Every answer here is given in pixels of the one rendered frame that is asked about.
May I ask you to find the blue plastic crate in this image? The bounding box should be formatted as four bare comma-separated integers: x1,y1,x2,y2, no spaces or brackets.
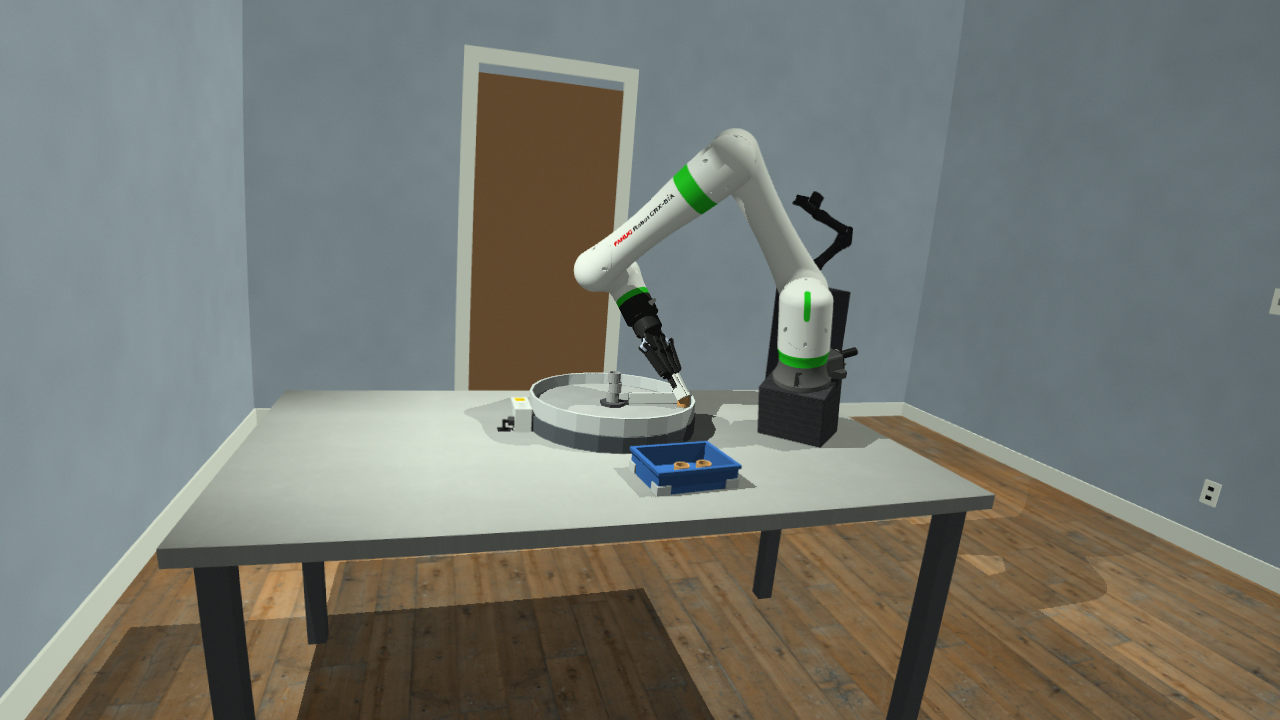
628,441,742,497

